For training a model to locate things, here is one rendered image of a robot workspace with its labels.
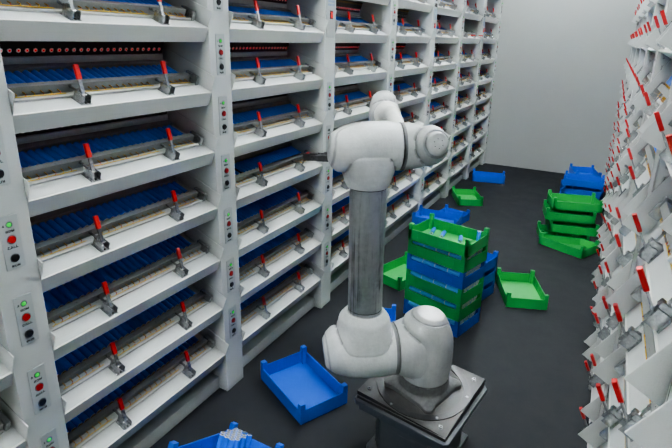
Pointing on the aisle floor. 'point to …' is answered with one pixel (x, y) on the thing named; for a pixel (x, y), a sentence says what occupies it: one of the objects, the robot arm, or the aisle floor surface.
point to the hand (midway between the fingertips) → (311, 156)
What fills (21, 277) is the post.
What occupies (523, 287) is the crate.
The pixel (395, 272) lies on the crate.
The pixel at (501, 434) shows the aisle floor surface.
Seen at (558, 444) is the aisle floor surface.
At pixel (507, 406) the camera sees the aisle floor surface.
